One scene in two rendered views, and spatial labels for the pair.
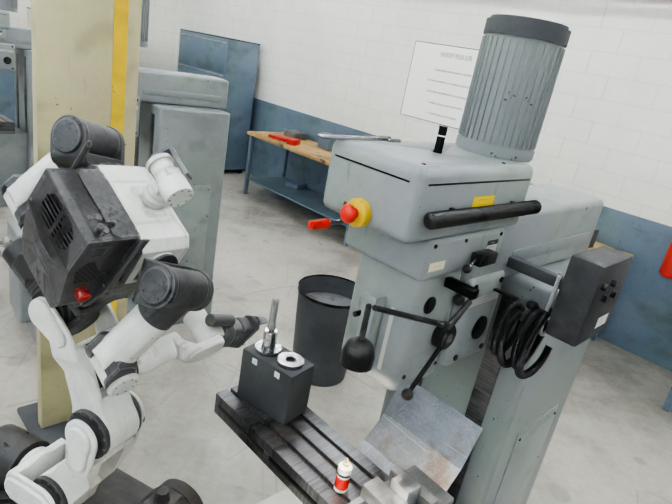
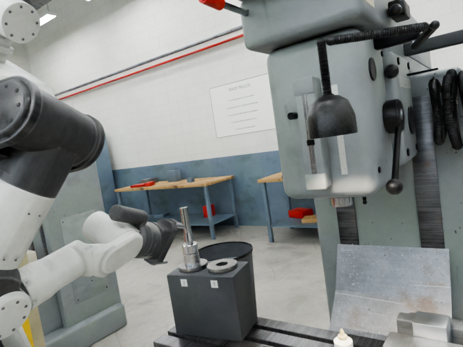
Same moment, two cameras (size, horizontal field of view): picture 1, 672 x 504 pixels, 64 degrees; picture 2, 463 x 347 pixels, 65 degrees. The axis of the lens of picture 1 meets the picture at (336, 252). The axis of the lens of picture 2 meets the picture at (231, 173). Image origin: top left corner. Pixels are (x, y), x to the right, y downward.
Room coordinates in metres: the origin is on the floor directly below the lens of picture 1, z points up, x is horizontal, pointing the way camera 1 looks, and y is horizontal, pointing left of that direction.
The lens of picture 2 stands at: (0.49, 0.14, 1.46)
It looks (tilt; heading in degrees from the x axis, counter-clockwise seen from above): 5 degrees down; 353
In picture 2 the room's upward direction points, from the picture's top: 9 degrees counter-clockwise
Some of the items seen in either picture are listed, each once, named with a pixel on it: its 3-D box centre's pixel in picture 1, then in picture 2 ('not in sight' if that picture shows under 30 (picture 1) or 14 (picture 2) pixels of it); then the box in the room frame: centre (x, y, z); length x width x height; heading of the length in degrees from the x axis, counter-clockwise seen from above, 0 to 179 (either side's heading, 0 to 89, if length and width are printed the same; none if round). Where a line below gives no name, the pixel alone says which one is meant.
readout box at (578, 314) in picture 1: (591, 295); not in sight; (1.24, -0.64, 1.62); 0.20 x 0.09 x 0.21; 137
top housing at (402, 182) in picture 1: (432, 184); not in sight; (1.25, -0.20, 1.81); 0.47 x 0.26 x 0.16; 137
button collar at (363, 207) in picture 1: (358, 212); not in sight; (1.07, -0.03, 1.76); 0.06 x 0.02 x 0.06; 47
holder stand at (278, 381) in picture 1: (275, 378); (211, 295); (1.55, 0.12, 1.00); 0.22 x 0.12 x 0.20; 57
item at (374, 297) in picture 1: (367, 332); (313, 133); (1.16, -0.11, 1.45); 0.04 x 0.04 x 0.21; 47
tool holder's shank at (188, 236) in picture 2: (273, 315); (186, 225); (1.58, 0.16, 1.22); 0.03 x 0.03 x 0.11
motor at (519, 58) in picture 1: (510, 90); not in sight; (1.43, -0.35, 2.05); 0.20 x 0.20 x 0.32
